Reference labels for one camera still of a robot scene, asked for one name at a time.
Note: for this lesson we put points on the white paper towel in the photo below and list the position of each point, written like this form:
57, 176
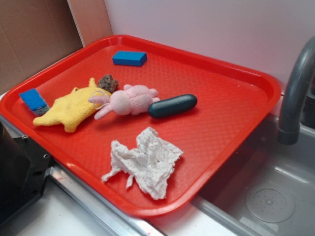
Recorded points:
150, 164

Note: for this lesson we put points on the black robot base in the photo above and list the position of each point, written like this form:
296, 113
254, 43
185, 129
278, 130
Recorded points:
24, 167

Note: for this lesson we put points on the dark teal capsule case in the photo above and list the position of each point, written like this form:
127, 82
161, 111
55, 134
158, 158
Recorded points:
172, 106

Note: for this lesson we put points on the red plastic tray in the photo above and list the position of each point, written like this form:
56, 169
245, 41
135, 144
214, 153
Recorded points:
232, 102

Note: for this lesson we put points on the pink plush bunny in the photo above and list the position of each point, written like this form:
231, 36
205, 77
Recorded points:
131, 100

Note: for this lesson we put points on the brown rock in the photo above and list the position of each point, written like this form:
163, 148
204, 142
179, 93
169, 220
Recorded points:
108, 83

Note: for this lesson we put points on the blue wooden block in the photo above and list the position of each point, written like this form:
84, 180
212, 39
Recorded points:
129, 58

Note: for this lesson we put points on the yellow knitted cloth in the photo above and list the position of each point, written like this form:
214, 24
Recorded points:
73, 108

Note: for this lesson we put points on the grey sink basin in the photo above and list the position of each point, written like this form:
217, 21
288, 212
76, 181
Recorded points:
265, 188

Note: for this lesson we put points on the brown cardboard panel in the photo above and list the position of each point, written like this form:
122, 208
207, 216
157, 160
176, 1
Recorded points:
35, 34

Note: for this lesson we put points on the grey faucet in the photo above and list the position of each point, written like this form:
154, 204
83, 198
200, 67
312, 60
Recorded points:
298, 106

